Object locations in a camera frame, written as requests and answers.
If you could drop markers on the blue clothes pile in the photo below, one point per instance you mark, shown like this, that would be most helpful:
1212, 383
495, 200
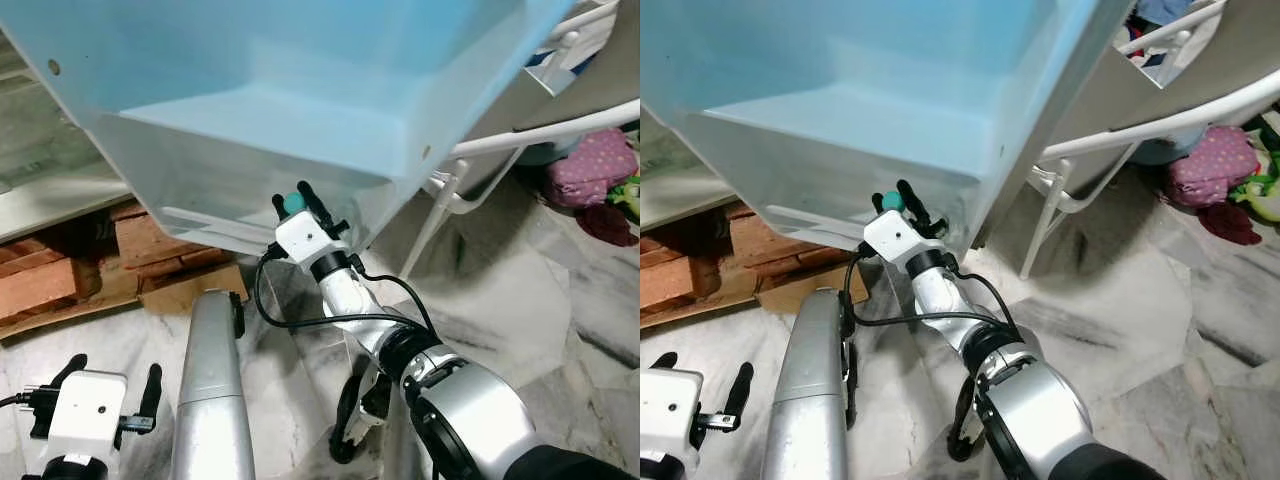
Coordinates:
1165, 152
545, 153

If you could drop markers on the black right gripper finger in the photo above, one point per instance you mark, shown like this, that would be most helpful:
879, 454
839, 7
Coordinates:
315, 205
280, 208
877, 203
913, 203

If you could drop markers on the green cloth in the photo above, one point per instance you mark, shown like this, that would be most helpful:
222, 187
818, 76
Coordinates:
1262, 198
628, 195

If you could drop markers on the grey folding metal chair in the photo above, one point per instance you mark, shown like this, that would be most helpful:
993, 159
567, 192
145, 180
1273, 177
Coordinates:
610, 80
1230, 70

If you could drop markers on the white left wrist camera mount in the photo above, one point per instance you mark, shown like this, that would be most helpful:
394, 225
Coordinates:
668, 410
90, 415

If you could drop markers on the pink dotted bag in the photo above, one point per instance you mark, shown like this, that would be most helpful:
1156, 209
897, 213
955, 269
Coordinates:
1215, 163
595, 165

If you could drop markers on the red brick stack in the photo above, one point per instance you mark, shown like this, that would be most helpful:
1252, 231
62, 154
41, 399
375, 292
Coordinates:
60, 280
680, 280

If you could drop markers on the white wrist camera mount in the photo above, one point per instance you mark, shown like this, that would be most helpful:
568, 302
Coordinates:
668, 410
305, 235
90, 415
895, 235

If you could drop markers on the small teal ball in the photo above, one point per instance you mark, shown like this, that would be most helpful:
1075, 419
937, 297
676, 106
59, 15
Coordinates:
293, 203
891, 201

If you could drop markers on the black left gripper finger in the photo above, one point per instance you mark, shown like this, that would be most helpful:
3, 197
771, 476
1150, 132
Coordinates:
152, 395
742, 395
662, 361
68, 370

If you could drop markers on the dark red cloth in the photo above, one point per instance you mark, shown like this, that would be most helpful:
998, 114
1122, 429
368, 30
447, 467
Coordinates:
1230, 225
608, 225

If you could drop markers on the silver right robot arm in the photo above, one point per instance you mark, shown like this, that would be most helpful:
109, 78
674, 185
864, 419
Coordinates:
470, 410
1040, 410

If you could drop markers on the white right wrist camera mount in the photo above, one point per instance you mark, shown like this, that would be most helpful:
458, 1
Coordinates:
895, 235
305, 235

